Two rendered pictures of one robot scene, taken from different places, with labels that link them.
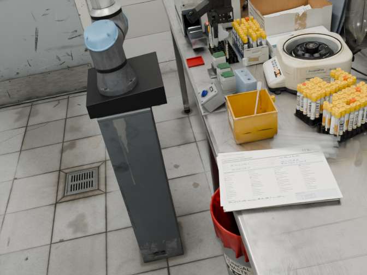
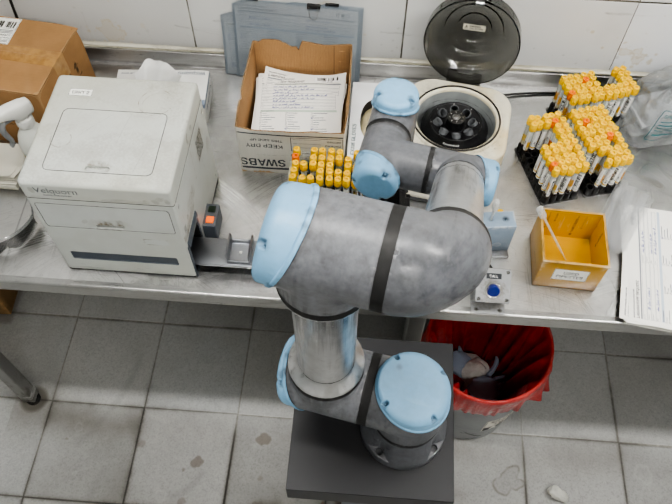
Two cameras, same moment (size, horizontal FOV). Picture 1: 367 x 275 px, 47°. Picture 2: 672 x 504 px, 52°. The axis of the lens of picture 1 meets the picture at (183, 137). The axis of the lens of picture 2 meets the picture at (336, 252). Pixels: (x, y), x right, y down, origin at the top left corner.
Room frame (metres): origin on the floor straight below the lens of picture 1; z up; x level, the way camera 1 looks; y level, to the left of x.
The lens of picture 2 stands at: (1.45, 0.61, 2.15)
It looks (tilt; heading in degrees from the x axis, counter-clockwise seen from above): 58 degrees down; 276
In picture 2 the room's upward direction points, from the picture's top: 1 degrees clockwise
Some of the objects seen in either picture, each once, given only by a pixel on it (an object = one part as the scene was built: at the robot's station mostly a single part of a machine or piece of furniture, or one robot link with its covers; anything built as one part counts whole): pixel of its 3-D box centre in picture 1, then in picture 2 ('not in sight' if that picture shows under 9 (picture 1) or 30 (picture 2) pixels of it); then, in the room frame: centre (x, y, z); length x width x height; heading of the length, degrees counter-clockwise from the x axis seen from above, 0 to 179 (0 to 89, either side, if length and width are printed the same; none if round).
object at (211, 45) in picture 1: (222, 42); not in sight; (1.59, -0.23, 0.93); 0.17 x 0.09 x 0.11; 3
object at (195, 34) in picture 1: (195, 32); (229, 250); (1.76, -0.13, 0.92); 0.21 x 0.07 x 0.05; 3
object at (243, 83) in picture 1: (246, 87); (486, 233); (1.23, -0.24, 0.92); 0.10 x 0.07 x 0.10; 9
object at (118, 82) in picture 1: (114, 73); (404, 418); (1.38, 0.21, 0.99); 0.15 x 0.15 x 0.10
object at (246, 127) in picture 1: (251, 116); (567, 249); (1.06, -0.22, 0.93); 0.13 x 0.13 x 0.10; 0
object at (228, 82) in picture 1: (228, 81); not in sight; (1.32, -0.20, 0.91); 0.05 x 0.04 x 0.07; 93
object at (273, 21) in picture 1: (287, 17); (297, 107); (1.68, -0.53, 0.95); 0.29 x 0.25 x 0.15; 93
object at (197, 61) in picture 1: (195, 61); not in sight; (1.57, -0.10, 0.88); 0.07 x 0.07 x 0.01; 3
